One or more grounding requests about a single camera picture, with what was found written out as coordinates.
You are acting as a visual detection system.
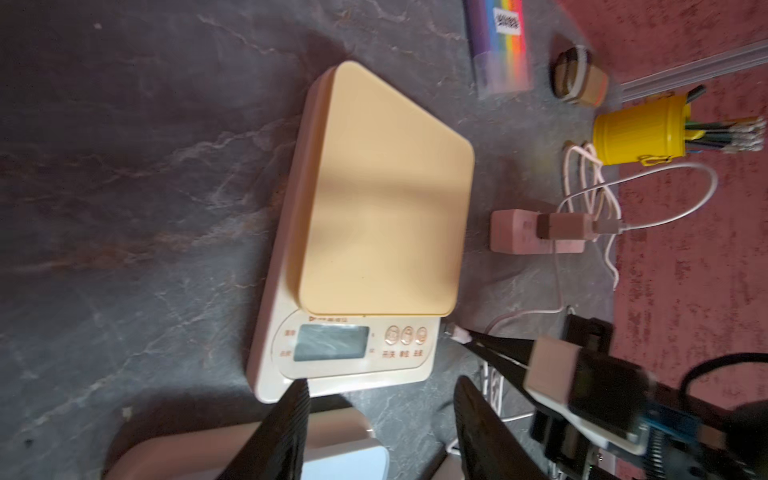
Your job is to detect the plaid brown glasses case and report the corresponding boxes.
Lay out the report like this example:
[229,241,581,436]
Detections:
[552,45,610,108]

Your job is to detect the pink power strip cord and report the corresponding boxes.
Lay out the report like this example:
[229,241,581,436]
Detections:
[562,140,622,289]

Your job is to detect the pink power strip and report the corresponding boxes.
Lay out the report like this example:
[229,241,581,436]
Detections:
[490,209,586,255]

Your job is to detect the pink usb wall adapter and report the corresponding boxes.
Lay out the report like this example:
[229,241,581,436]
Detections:
[536,212,599,241]

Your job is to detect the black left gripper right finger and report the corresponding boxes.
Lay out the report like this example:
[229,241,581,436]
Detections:
[454,376,540,479]

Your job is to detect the bundle of colored pencils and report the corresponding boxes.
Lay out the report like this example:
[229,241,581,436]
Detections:
[684,117,767,154]

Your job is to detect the white electronic scale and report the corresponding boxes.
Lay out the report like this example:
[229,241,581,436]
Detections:
[106,408,390,479]

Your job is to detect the white usb charging cable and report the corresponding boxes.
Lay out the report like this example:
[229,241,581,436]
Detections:
[446,161,719,346]

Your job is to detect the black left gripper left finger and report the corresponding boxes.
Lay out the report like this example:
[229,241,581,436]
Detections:
[217,379,310,480]

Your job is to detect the rainbow highlighter pack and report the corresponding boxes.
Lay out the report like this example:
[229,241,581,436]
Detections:
[464,0,532,99]

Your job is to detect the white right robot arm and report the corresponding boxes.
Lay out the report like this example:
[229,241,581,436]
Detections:
[450,314,767,479]

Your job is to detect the aluminium corner post right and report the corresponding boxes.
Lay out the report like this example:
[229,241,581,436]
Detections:
[622,40,768,102]

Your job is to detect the yellow metal pencil bucket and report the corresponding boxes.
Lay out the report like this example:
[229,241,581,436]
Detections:
[593,95,691,167]

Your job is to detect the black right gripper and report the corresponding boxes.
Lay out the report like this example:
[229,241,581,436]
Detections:
[464,314,635,479]

